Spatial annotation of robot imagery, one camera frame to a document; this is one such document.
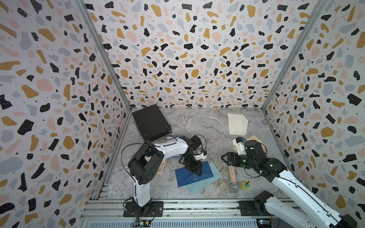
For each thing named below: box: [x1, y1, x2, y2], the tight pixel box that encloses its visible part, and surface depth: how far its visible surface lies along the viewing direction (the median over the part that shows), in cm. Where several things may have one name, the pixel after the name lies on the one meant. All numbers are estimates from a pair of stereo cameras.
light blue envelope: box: [186, 161, 222, 196], surface depth 84 cm
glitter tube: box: [228, 165, 240, 194], surface depth 81 cm
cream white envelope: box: [227, 113, 249, 136], surface depth 113 cm
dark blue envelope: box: [174, 160, 214, 188], surface depth 85 cm
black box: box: [132, 104, 172, 142], surface depth 109 cm
